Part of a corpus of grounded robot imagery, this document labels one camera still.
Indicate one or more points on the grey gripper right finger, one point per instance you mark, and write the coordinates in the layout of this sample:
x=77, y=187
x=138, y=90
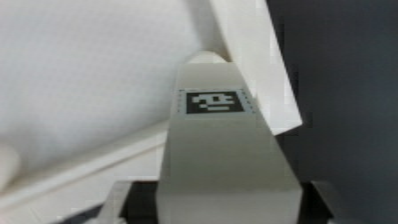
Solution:
x=322, y=208

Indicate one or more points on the white desk tabletop tray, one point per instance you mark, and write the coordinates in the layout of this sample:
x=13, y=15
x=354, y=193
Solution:
x=91, y=52

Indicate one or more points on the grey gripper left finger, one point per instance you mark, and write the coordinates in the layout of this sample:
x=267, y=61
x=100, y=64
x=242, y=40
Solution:
x=109, y=216

